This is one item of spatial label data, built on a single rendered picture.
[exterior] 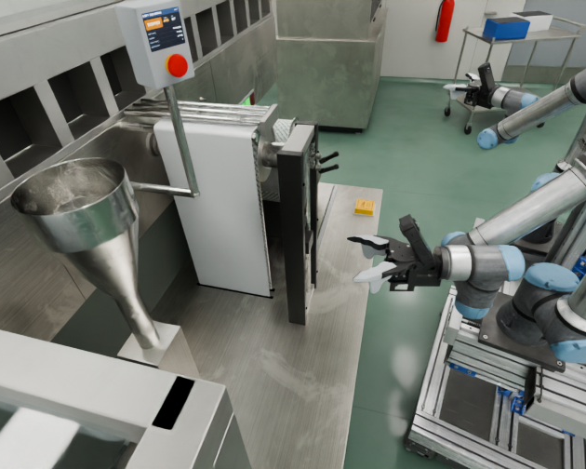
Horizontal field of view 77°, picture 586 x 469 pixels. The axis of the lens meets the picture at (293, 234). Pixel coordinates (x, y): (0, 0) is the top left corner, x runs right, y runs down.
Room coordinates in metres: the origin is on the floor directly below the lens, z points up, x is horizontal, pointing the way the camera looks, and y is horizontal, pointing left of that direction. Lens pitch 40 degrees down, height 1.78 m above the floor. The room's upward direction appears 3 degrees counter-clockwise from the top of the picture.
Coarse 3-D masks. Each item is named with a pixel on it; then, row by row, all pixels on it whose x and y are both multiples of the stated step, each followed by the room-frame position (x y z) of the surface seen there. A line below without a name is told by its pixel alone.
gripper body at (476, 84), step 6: (468, 84) 1.54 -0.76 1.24; (474, 84) 1.53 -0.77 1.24; (480, 84) 1.52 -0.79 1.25; (474, 90) 1.50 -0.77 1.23; (480, 90) 1.50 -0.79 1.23; (492, 90) 1.45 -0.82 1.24; (468, 96) 1.53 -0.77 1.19; (474, 96) 1.50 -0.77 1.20; (480, 96) 1.50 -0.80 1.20; (486, 96) 1.48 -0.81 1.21; (474, 102) 1.49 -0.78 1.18; (480, 102) 1.49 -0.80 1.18; (486, 102) 1.47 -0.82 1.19
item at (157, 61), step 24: (144, 0) 0.57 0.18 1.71; (168, 0) 0.57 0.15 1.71; (120, 24) 0.55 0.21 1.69; (144, 24) 0.53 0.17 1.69; (168, 24) 0.56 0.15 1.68; (144, 48) 0.53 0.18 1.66; (168, 48) 0.55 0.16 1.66; (144, 72) 0.53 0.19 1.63; (168, 72) 0.54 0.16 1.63; (192, 72) 0.57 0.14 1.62
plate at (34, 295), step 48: (240, 48) 1.59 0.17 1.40; (192, 96) 1.17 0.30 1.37; (240, 96) 1.53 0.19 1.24; (96, 144) 0.76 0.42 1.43; (144, 144) 0.90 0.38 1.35; (144, 192) 0.84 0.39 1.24; (0, 240) 0.49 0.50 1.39; (0, 288) 0.44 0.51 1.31; (48, 288) 0.51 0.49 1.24; (48, 336) 0.46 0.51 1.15
